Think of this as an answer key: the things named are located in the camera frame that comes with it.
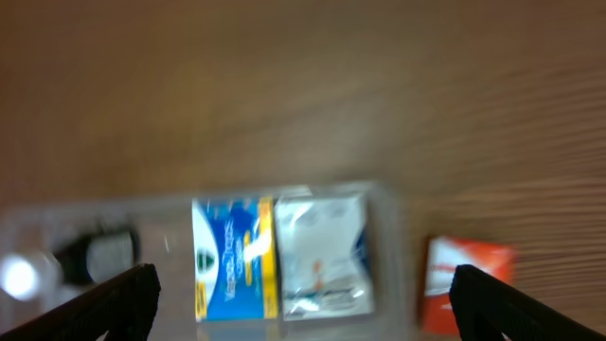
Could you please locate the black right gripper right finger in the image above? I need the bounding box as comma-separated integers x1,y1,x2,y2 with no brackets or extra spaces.
449,264,605,341

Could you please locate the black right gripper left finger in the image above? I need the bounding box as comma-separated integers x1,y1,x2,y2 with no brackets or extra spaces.
1,263,161,341

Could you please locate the black tube white cap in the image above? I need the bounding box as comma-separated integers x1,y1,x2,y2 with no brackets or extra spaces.
53,225,141,286

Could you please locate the red medicine box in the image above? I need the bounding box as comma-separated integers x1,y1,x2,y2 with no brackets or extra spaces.
419,236,515,335

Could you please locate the orange tube white cap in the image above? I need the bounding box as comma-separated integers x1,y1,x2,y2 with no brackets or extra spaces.
1,251,62,301

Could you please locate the blue Vicks VapoDrops box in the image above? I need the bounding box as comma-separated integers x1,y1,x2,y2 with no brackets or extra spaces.
191,197,279,322

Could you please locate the white bandage box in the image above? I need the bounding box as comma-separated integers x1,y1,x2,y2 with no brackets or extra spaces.
275,193,375,321

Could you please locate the clear plastic container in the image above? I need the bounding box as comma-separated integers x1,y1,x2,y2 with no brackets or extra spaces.
1,182,410,340

